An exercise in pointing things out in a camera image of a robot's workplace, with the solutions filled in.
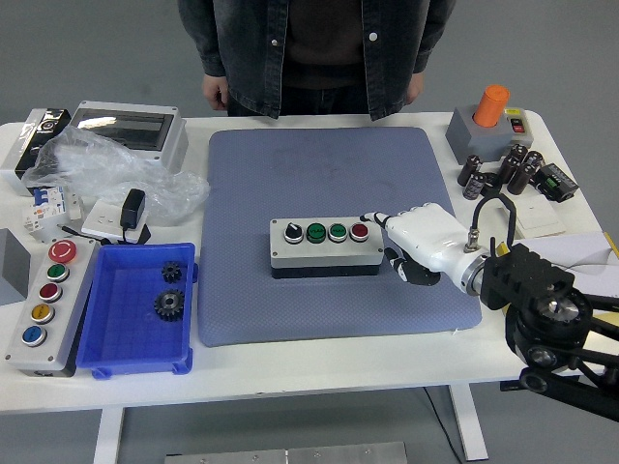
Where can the small black gear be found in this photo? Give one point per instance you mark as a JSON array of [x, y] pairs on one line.
[[171, 272]]

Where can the grey metal box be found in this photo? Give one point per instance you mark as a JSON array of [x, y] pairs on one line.
[[12, 270]]

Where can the white wall socket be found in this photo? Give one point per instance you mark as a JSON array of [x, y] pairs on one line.
[[101, 220]]

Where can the white circuit breaker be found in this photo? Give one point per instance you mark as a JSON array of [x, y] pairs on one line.
[[46, 208]]

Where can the blue plastic bin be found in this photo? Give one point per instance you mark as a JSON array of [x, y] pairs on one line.
[[130, 333]]

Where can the grey metal base plate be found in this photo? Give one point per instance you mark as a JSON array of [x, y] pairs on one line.
[[290, 454]]

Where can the white wall switch plate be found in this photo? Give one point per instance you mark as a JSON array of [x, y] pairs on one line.
[[539, 217]]

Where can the grey-blue table mat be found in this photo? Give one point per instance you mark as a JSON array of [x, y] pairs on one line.
[[271, 169]]

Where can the grey five-button control box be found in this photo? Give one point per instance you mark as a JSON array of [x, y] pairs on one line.
[[67, 309]]

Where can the grey four-control button box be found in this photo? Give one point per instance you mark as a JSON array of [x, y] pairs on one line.
[[324, 253]]

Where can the clear plastic bag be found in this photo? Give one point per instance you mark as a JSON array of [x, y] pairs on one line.
[[106, 169]]

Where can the white table leg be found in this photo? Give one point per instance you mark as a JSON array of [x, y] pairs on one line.
[[471, 425], [109, 435]]

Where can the large black gear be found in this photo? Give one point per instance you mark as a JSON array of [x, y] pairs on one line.
[[169, 303]]

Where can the white box with black face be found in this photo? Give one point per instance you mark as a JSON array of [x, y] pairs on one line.
[[14, 150]]

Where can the black module with green terminal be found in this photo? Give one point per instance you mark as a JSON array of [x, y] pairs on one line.
[[556, 182]]

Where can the person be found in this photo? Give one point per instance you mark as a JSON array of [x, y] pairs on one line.
[[314, 48]]

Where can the person's right hand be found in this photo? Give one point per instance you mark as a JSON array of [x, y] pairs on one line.
[[214, 91]]

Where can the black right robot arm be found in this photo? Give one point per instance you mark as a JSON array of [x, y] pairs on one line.
[[522, 280]]

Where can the grey block base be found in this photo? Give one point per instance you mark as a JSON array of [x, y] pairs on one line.
[[466, 137]]

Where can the grey enclosure with clear lid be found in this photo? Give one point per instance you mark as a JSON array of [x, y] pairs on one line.
[[126, 126]]

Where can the black cylindrical capacitor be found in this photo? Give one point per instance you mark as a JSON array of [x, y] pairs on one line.
[[520, 180], [507, 170], [469, 170], [518, 152], [475, 187], [534, 159]]

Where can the person's left hand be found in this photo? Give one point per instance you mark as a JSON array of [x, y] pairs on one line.
[[416, 88]]

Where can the white switch box red button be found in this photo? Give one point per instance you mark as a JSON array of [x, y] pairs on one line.
[[518, 124]]

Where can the black power adapter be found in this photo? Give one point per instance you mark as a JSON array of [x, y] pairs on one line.
[[133, 208]]

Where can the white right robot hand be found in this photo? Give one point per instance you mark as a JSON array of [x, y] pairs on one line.
[[430, 237]]

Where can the white and yellow carton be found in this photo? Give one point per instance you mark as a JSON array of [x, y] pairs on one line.
[[580, 256]]

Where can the orange cylinder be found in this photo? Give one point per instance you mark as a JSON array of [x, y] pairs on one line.
[[491, 106]]

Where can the person's hand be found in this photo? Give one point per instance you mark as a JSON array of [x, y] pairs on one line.
[[214, 91], [416, 88]]

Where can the black table control panel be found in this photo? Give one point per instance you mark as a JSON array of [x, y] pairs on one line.
[[509, 385]]

